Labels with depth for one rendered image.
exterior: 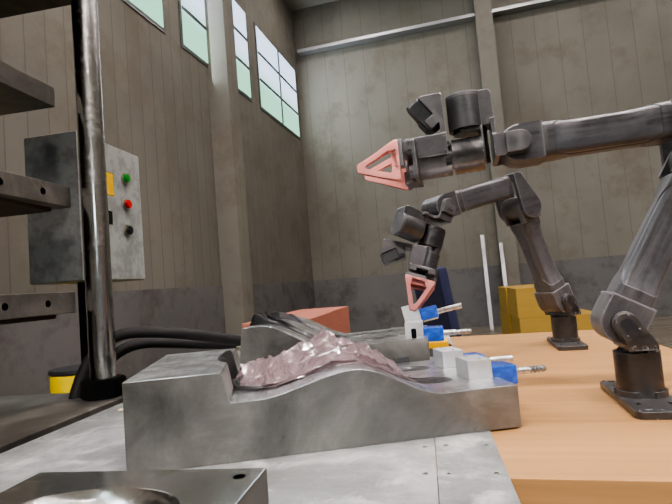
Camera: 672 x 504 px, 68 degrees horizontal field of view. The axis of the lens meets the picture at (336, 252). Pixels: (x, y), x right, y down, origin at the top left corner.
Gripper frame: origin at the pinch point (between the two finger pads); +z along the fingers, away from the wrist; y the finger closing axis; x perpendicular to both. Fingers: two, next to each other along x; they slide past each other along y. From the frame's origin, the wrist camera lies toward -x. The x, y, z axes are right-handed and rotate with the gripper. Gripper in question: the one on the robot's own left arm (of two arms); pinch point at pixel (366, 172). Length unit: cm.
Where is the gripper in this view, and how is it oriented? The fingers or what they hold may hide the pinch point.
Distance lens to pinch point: 87.7
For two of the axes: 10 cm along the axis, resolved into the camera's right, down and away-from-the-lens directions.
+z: -9.6, 1.2, 2.5
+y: -2.6, -0.4, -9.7
